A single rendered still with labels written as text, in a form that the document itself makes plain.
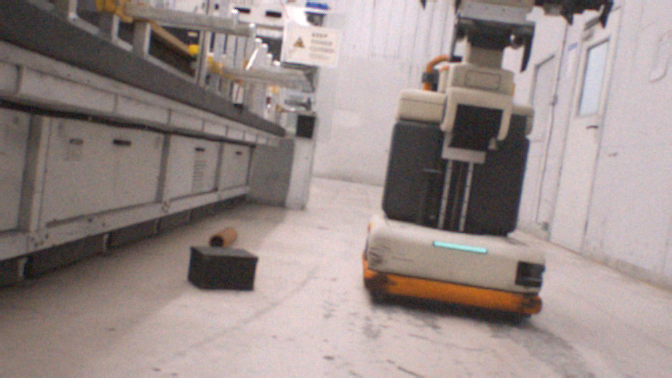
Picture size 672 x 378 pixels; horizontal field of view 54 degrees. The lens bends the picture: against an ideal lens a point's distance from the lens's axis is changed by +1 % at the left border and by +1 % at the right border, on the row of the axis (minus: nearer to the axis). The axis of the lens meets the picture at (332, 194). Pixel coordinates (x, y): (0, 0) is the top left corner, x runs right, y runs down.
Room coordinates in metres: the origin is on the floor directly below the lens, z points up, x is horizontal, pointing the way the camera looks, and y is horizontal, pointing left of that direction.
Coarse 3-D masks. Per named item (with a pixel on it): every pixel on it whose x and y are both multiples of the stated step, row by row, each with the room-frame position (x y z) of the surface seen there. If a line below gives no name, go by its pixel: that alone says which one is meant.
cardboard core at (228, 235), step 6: (228, 228) 3.20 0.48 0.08; (216, 234) 2.96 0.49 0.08; (222, 234) 2.98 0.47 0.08; (228, 234) 3.07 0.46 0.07; (234, 234) 3.18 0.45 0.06; (210, 240) 2.96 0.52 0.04; (216, 240) 3.09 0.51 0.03; (222, 240) 3.20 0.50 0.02; (228, 240) 3.02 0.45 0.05; (234, 240) 3.20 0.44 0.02; (216, 246) 3.02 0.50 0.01; (222, 246) 2.96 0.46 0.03
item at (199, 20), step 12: (84, 0) 1.73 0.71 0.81; (96, 12) 1.76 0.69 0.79; (132, 12) 1.73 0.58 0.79; (144, 12) 1.73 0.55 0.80; (156, 12) 1.73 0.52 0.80; (168, 12) 1.73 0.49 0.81; (180, 12) 1.73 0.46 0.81; (192, 12) 1.73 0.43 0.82; (180, 24) 1.76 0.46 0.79; (192, 24) 1.73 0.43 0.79; (204, 24) 1.73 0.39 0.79; (216, 24) 1.73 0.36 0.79; (228, 24) 1.72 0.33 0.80
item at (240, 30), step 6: (162, 24) 1.99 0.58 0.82; (168, 24) 1.98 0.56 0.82; (174, 24) 1.98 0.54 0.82; (204, 30) 1.99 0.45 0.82; (210, 30) 1.98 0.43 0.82; (216, 30) 1.98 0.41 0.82; (222, 30) 1.98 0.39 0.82; (240, 30) 1.97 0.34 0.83; (246, 30) 1.97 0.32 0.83; (240, 36) 2.00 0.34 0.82; (246, 36) 1.99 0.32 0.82
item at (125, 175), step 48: (48, 0) 1.79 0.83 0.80; (0, 96) 1.61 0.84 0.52; (0, 144) 1.70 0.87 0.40; (48, 144) 1.89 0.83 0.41; (96, 144) 2.31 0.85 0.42; (144, 144) 2.83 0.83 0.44; (192, 144) 3.65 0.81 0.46; (0, 192) 1.72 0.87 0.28; (48, 192) 1.92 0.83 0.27; (96, 192) 2.37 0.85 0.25; (144, 192) 2.92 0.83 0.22; (192, 192) 3.80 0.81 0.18; (240, 192) 5.24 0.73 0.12; (0, 240) 1.69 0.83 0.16; (48, 240) 1.96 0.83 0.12; (96, 240) 2.40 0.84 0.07
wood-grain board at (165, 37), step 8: (152, 32) 2.54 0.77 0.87; (160, 32) 2.57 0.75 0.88; (168, 32) 2.66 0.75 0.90; (160, 40) 2.72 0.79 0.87; (168, 40) 2.69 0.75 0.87; (176, 40) 2.79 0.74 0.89; (176, 48) 2.89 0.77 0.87; (184, 48) 2.92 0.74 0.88; (184, 56) 3.13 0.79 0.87; (192, 56) 3.09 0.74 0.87
